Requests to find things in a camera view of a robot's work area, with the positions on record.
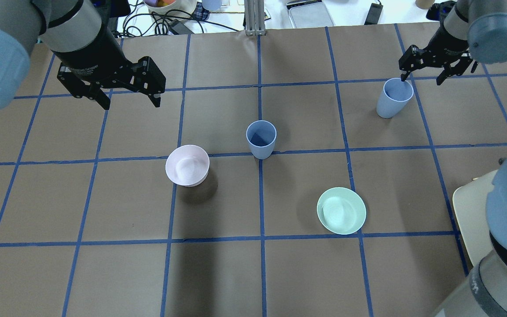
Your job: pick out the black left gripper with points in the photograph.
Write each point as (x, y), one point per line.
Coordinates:
(90, 53)

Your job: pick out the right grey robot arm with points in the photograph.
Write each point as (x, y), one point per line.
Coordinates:
(467, 118)

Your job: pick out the bowl of coloured blocks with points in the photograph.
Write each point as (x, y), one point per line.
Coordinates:
(179, 8)

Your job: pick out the aluminium frame post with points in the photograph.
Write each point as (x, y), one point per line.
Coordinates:
(255, 18)

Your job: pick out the cream toaster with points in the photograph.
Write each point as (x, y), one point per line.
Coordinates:
(469, 203)

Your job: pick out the blue cup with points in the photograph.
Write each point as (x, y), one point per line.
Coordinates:
(261, 137)
(394, 96)

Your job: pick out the green bowl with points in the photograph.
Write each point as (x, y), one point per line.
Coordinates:
(341, 210)

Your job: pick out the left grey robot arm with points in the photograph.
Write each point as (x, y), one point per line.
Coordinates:
(78, 33)

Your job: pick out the pink bowl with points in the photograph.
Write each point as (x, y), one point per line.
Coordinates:
(187, 165)

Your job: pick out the black power adapter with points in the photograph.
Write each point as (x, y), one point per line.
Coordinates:
(374, 14)

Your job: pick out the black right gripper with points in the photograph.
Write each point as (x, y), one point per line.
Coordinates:
(448, 46)

